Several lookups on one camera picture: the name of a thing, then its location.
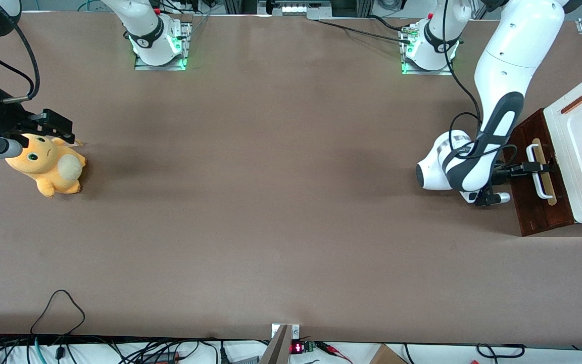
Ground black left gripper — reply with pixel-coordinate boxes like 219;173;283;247
491;160;556;186

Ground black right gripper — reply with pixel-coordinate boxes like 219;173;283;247
0;86;76;145

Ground brown wooden drawer white handle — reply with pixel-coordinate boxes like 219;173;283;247
508;108;574;237

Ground orange plush toy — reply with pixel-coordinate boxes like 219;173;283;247
5;133;87;199

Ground brown cardboard box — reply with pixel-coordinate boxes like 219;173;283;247
369;343;409;364

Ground black power adapter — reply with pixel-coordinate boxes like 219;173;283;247
141;351;181;364

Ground red clip leads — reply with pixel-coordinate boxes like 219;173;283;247
315;342;353;363

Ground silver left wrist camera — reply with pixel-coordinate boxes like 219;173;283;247
474;191;512;207

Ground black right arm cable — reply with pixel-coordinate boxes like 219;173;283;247
0;21;41;103

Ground copper bar handle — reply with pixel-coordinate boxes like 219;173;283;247
560;88;582;115

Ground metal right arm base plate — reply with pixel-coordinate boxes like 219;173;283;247
134;21;192;71

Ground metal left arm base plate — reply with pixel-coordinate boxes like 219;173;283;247
400;24;456;76

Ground black looped cable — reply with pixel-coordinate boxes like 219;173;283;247
30;289;86;337

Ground black coiled cable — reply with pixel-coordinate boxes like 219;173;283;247
476;343;526;359

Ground black cable to arm base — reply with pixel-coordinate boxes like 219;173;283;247
315;18;414;45

